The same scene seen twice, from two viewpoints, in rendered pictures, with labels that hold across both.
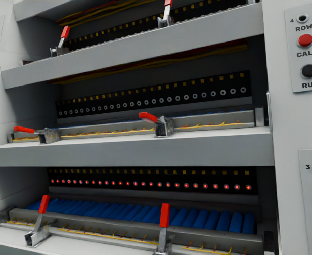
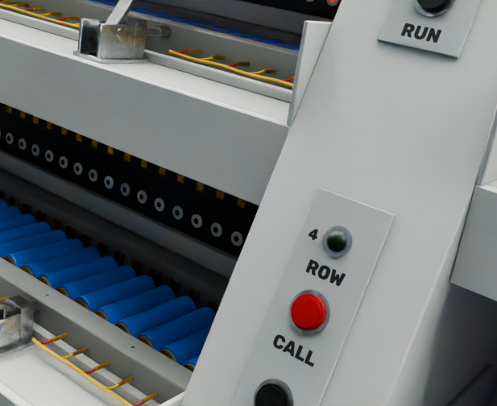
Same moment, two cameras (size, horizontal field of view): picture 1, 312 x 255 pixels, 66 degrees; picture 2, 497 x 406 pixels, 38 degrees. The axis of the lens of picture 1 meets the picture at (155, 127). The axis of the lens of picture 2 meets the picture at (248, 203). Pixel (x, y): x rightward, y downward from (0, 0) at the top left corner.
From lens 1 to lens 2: 29 cm
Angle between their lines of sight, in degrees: 15
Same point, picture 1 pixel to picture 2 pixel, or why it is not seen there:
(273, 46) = (247, 279)
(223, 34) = (192, 159)
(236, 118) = (155, 387)
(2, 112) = not seen: outside the picture
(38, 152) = not seen: outside the picture
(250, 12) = (259, 139)
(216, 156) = not seen: outside the picture
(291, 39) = (286, 287)
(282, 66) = (238, 347)
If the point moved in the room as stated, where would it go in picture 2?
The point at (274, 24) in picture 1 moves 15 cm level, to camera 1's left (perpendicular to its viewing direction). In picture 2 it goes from (281, 215) to (2, 104)
